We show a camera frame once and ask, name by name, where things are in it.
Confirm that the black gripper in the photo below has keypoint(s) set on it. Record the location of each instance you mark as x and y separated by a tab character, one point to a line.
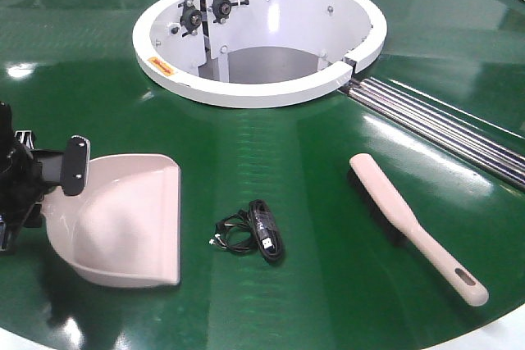
21	187

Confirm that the pink plastic dustpan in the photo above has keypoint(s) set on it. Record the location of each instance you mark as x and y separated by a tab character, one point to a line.
123	230

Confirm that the pink hand brush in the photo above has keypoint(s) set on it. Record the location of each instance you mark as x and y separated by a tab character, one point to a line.
401	223

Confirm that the orange warning label front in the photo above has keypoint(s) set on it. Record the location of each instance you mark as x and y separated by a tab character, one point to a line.
161	66

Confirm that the black bearing left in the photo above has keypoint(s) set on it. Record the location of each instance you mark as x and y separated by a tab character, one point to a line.
191	17

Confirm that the black bearing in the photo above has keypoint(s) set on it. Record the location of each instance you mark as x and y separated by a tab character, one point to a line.
191	17
221	9

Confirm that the black bearing right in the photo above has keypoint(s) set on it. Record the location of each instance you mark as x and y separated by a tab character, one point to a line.
221	9

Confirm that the steel rollers right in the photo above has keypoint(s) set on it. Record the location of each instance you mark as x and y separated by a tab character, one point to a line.
439	127

